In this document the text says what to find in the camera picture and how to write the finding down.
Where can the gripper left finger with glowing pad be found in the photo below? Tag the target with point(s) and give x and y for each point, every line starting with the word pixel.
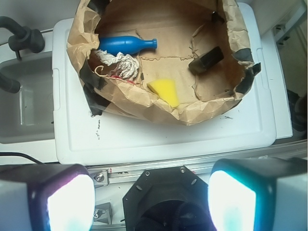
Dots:
pixel 46 197

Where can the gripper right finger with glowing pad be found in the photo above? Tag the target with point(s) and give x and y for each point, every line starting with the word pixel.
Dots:
pixel 268 194

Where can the black box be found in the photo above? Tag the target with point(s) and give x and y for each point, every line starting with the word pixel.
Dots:
pixel 206 61

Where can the white plastic bin lid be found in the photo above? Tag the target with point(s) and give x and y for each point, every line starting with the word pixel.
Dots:
pixel 257 121

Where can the white sink basin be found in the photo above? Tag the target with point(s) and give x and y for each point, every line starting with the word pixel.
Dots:
pixel 28 114

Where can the yellow sponge wedge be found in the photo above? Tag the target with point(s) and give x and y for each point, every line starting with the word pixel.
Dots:
pixel 166 90

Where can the crumpled white paper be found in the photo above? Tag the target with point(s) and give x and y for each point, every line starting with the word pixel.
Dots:
pixel 123 66

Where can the black faucet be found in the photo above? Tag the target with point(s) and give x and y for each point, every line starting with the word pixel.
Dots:
pixel 23 37

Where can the brown paper bag tray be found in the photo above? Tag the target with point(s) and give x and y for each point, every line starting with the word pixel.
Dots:
pixel 184 29

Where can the blue plastic bottle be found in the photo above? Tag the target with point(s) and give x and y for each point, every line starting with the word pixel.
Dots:
pixel 125 45

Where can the aluminium rail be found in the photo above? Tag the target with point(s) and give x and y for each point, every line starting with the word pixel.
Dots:
pixel 104 175

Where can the metal corner bracket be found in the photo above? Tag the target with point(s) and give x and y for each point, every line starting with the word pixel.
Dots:
pixel 103 213

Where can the black octagonal mount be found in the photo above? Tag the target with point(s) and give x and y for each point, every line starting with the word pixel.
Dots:
pixel 171 203

